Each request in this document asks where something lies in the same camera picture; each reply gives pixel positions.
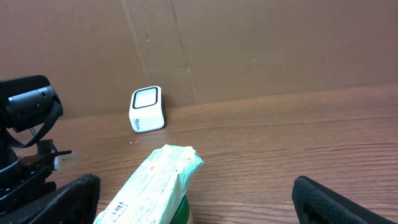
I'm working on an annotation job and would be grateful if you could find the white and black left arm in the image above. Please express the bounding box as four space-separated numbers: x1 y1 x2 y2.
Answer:
1 75 63 217

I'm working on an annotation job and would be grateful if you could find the mint green wipes pack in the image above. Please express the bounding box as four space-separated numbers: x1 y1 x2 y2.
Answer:
94 144 204 224

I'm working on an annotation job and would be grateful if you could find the white barcode scanner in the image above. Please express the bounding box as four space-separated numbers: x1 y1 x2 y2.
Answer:
129 86 166 133

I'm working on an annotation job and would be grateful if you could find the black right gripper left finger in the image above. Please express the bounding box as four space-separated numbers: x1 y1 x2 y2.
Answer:
1 174 100 224

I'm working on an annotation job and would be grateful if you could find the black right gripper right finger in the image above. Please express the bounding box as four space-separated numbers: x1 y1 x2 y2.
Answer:
292 175 394 224

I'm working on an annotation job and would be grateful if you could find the green lidded jar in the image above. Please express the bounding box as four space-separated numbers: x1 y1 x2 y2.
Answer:
170 196 194 224

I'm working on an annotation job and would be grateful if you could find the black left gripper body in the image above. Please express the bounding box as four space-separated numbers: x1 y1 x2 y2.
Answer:
1 139 72 215

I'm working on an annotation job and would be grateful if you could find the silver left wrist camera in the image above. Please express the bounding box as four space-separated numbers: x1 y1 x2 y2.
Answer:
53 152 80 170

